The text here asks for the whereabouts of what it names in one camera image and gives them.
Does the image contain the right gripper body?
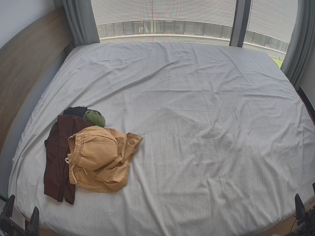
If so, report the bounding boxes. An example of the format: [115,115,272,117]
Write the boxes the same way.
[294,210,315,236]

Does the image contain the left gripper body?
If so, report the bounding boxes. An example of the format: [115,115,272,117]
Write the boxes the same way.
[0,212,40,236]

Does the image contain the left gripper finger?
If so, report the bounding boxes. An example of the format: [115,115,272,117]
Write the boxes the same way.
[27,207,40,231]
[3,195,16,217]

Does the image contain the tan shorts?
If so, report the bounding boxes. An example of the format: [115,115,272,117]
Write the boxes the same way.
[68,127,144,193]

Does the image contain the bed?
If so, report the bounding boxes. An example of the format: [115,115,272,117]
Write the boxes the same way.
[0,6,315,236]

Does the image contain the dark brown garment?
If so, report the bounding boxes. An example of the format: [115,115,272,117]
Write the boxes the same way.
[44,115,99,205]

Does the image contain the black garment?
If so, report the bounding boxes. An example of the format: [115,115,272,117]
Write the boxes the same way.
[63,106,88,118]

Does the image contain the green garment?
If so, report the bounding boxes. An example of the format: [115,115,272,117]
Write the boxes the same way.
[83,110,106,128]

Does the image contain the grey-green curtain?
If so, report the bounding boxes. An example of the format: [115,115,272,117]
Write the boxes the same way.
[281,0,315,88]
[52,0,100,47]

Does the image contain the window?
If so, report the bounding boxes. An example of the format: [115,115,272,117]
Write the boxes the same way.
[88,0,300,68]

